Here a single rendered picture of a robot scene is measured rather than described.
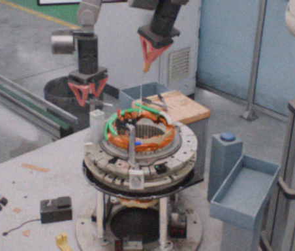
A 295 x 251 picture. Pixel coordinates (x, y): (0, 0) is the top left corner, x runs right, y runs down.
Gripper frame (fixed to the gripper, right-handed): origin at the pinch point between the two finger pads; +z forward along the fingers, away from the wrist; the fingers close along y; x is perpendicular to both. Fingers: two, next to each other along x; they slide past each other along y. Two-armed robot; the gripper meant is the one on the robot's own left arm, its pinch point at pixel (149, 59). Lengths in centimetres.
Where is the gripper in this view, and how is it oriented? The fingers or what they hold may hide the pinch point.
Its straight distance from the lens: 117.6
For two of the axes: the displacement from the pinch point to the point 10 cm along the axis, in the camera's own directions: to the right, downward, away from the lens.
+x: 7.3, 5.8, -3.7
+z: -3.0, 7.5, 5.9
